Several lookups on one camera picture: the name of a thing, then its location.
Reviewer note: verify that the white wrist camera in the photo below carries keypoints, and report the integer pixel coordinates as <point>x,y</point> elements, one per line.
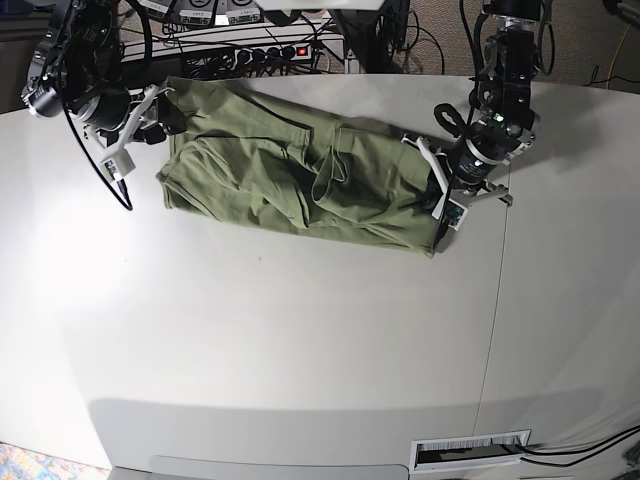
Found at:
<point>454,215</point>
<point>118,167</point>

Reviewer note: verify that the green T-shirt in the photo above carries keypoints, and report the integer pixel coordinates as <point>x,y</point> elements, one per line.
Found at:
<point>252,160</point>

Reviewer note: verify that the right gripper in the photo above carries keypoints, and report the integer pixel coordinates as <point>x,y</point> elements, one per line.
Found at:
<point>113,117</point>

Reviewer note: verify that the white cable grommet tray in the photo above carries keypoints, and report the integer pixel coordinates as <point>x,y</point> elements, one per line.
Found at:
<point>467,453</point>

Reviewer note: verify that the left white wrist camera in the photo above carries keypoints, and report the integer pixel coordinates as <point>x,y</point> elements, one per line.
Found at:
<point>454,215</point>

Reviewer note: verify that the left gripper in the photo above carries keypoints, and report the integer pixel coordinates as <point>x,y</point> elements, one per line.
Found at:
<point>439,180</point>

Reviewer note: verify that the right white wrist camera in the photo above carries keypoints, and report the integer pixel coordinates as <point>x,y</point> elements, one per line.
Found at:
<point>118,167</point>

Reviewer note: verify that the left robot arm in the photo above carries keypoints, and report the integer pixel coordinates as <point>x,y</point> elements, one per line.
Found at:
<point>501,124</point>

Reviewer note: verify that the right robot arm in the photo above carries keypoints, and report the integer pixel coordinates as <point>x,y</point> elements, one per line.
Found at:
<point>77,69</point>

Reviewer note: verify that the black power strip red switch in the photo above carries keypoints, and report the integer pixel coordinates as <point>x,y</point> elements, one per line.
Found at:
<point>234,62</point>

